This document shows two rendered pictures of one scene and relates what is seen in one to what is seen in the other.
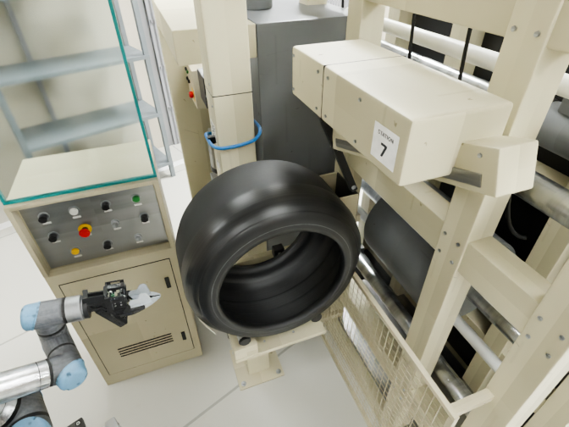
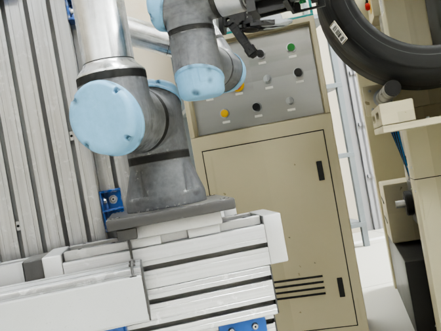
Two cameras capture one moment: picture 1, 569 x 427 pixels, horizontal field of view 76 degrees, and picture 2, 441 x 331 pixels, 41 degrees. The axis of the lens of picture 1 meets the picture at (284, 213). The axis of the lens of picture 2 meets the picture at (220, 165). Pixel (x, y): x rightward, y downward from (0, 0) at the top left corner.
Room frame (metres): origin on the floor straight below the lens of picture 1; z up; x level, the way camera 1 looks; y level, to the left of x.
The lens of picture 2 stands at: (-0.82, -0.25, 0.78)
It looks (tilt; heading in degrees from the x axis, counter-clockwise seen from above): 0 degrees down; 31
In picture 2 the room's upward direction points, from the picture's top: 10 degrees counter-clockwise
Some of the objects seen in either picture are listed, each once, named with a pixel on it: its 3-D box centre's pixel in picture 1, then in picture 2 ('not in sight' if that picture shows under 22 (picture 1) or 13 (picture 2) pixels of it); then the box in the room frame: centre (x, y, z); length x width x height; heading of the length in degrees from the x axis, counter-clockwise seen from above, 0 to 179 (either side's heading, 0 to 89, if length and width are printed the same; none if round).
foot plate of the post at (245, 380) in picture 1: (256, 362); not in sight; (1.21, 0.18, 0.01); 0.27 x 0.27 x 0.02; 20
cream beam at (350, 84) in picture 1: (376, 97); not in sight; (0.96, -0.25, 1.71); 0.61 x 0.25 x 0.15; 20
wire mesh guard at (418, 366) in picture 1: (360, 351); not in sight; (0.88, -0.31, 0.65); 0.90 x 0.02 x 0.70; 20
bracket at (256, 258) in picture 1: (254, 264); (426, 90); (1.15, 0.14, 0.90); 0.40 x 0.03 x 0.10; 110
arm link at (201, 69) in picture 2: not in sight; (200, 65); (-0.02, 0.25, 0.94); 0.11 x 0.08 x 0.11; 14
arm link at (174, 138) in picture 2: not in sight; (150, 119); (0.05, 0.42, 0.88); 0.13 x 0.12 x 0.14; 14
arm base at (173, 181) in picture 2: not in sight; (163, 180); (0.06, 0.42, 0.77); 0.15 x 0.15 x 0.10
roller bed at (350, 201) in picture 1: (330, 213); not in sight; (1.32, -0.21, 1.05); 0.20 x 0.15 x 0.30; 20
